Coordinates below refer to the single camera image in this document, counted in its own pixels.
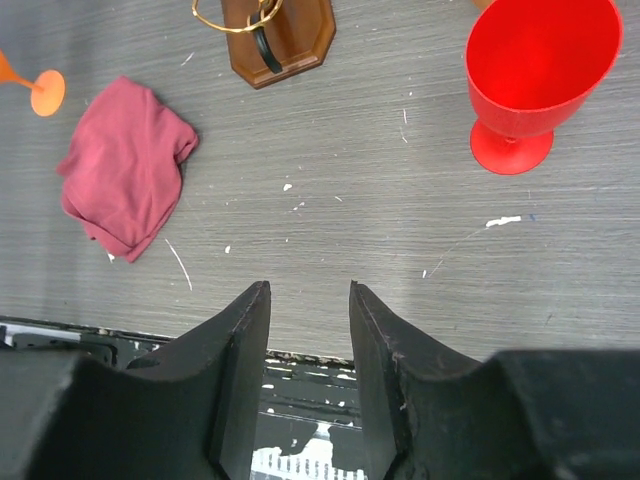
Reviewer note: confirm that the dark red cloth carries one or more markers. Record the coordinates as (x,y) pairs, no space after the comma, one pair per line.
(122,175)

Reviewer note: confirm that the gold wire wine glass rack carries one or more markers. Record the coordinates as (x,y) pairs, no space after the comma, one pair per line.
(271,41)

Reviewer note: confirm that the orange wine glass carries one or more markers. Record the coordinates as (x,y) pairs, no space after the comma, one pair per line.
(47,91)

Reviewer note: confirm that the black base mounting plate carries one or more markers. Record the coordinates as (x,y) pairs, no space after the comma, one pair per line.
(308,423)

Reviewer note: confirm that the red wine glass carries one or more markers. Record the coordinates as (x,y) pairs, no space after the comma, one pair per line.
(530,66)

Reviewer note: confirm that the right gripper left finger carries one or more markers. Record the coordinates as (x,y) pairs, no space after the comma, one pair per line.
(73,409)

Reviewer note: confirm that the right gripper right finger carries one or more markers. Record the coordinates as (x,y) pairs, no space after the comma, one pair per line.
(430,412)

